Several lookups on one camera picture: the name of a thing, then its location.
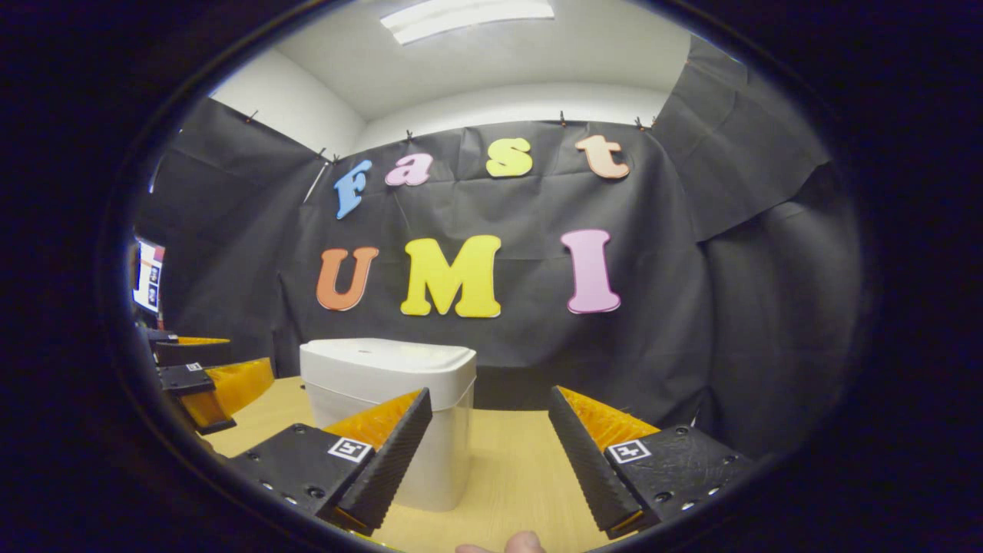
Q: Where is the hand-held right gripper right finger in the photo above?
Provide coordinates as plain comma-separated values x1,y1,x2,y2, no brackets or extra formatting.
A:
548,386,757,540

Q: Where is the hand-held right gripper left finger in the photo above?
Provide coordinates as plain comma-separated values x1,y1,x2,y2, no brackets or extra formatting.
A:
227,387,433,537

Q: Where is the white desktop garbage bin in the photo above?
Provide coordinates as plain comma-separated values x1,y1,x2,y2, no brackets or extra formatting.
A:
300,338,478,513

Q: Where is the wooden desktop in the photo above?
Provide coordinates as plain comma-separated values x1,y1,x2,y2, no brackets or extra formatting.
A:
201,375,661,553

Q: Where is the computer monitor screen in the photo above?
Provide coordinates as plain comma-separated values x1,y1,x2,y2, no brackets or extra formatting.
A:
132,238,167,314

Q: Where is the black backdrop cloth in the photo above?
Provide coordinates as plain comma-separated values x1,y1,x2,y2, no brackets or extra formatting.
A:
131,35,865,462

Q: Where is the long ceiling light panel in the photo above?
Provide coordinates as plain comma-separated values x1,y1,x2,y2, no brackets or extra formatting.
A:
380,0,555,45

